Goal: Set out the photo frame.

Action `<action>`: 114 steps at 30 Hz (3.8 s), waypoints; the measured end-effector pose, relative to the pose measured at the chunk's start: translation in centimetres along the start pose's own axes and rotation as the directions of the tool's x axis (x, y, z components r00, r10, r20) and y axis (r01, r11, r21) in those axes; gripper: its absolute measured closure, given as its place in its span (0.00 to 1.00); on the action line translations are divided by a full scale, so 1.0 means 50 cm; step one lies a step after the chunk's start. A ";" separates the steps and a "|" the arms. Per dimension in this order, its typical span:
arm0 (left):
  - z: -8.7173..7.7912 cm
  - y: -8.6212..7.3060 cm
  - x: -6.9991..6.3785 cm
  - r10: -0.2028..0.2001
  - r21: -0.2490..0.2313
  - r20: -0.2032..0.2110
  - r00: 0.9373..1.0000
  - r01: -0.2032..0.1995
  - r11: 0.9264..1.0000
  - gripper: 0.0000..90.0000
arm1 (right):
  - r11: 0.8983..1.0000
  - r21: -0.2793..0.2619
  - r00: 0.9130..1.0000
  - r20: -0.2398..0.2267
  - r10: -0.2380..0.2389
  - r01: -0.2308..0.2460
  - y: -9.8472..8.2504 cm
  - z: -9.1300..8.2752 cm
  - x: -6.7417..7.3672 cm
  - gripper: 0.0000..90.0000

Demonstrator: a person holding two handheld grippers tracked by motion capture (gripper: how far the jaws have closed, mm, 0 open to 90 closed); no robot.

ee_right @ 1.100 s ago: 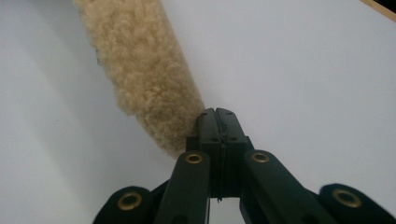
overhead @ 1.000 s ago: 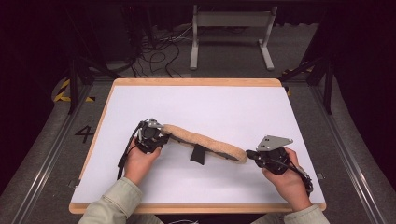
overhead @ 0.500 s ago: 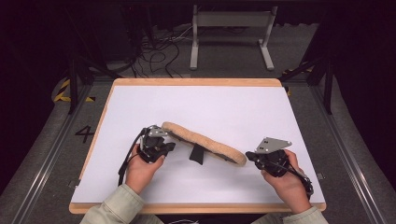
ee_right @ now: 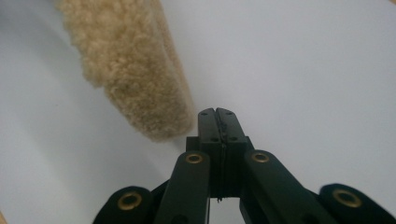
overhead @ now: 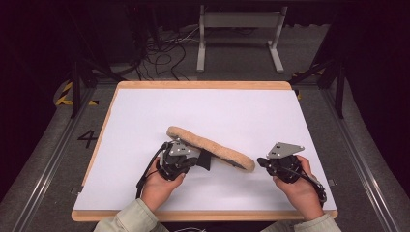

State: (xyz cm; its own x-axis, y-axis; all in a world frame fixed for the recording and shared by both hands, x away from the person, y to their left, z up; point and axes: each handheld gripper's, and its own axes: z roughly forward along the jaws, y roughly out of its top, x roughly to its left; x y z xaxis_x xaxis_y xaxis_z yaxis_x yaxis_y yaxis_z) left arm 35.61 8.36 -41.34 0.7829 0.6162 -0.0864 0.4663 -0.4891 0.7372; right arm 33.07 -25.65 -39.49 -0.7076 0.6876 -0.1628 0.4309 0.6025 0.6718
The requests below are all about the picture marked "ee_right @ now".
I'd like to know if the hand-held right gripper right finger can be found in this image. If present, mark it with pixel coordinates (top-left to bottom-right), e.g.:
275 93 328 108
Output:
216 107 255 200

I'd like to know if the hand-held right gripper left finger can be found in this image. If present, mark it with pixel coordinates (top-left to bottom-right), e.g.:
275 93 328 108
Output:
186 107 225 200

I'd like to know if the beige fleece pad dark backing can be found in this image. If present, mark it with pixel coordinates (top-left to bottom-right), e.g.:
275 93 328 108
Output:
53 0 197 143

